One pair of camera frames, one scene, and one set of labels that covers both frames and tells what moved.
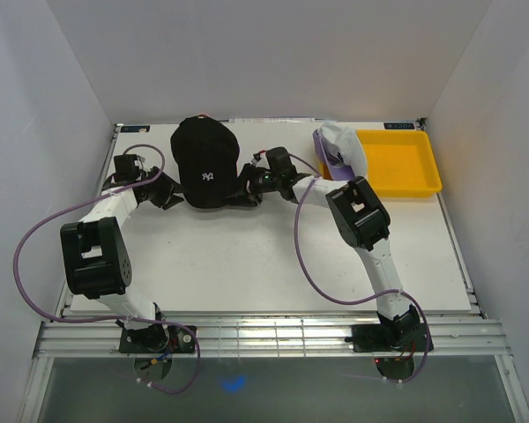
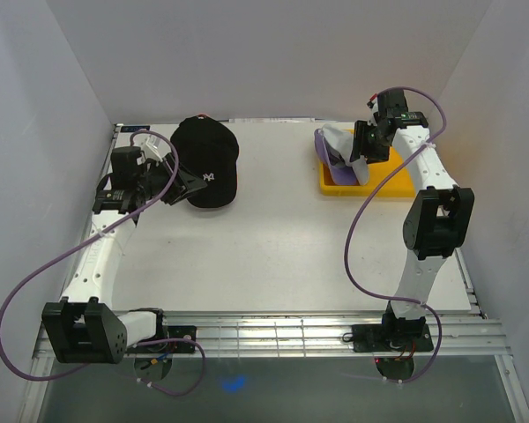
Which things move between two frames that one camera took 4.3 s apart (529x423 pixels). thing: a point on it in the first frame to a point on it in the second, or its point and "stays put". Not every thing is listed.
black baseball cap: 205,152 stays put
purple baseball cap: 339,170 stays put
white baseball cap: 346,144 stays put
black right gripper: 249,200 to 361,129
